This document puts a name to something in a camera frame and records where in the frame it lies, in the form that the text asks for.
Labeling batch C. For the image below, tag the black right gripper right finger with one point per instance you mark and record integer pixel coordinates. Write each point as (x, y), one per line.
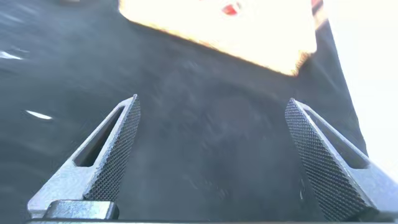
(326, 161)

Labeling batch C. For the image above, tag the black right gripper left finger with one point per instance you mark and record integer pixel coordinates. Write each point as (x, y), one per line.
(105, 161)

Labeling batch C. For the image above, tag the red Hi-Chew candy stick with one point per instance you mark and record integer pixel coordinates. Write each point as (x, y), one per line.
(230, 9)

